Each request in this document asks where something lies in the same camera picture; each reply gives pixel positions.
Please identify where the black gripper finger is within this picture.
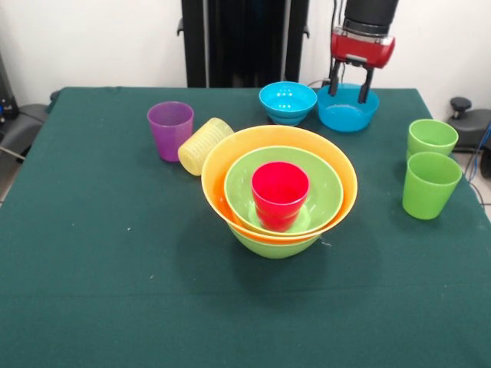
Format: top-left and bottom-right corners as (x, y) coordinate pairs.
(328, 60), (342, 96)
(358, 67), (374, 104)

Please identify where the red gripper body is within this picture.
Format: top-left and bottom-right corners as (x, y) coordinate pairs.
(330, 27), (396, 70)

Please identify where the translucent blue plastic bowl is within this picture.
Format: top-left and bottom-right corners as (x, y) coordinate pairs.
(317, 83), (381, 133)

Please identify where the ribbed cyan plastic bowl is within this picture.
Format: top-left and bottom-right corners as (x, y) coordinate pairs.
(259, 81), (318, 127)

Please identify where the large orange plastic bowl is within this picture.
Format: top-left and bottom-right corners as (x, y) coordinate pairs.
(200, 124), (359, 245)

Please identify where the green plastic bowl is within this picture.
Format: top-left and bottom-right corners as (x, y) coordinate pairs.
(223, 146), (344, 236)
(228, 225), (321, 261)

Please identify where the red plastic cup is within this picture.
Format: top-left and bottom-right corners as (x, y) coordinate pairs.
(251, 161), (311, 233)

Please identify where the yellow plastic cup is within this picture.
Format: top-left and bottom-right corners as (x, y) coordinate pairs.
(177, 117), (236, 177)

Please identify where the green plastic cup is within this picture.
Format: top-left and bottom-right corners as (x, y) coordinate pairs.
(402, 151), (463, 221)
(406, 119), (460, 162)

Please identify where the black stand base with knob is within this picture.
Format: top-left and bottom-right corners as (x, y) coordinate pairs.
(449, 96), (491, 154)

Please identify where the purple plastic cup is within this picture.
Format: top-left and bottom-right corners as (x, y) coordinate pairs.
(147, 100), (195, 163)

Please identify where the dark green table cloth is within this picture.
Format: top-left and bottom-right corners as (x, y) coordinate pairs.
(0, 87), (491, 368)

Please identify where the black wall cable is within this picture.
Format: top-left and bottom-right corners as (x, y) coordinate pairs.
(330, 0), (346, 30)

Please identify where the blue cable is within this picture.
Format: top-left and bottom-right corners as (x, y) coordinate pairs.
(466, 126), (491, 181)

